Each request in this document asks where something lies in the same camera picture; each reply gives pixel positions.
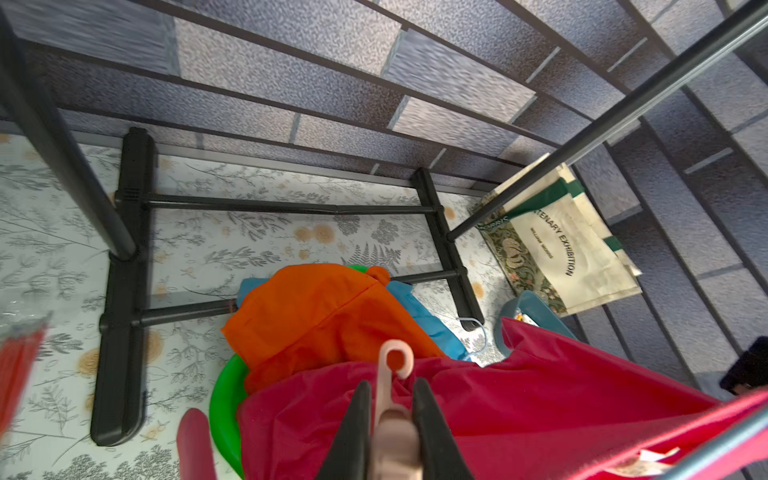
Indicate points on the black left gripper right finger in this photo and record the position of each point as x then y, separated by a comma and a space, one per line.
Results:
440, 455

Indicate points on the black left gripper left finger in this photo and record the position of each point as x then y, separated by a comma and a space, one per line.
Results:
348, 456

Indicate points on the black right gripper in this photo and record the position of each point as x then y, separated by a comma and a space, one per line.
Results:
748, 373

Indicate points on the dusty pink clothespin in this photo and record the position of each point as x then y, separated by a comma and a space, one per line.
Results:
395, 447

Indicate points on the light blue wire hanger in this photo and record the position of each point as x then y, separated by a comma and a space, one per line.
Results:
719, 448

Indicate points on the pink t-shirt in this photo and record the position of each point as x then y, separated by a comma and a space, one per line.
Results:
555, 408

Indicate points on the blue t-shirt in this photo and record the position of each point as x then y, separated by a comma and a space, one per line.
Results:
437, 331

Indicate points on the orange t-shirt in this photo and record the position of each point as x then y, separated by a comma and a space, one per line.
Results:
359, 331

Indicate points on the teal clothespin tray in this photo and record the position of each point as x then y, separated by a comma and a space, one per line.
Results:
530, 309

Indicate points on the black clothes rack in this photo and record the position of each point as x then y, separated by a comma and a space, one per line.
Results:
125, 223

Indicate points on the cream canvas tote bag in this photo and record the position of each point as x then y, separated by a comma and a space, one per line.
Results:
551, 241

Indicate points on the red pen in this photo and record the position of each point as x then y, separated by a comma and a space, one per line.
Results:
21, 338

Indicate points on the floral table cloth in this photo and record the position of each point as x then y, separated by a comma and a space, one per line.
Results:
48, 250

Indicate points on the mint wire hanger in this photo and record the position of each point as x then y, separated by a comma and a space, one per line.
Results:
477, 341

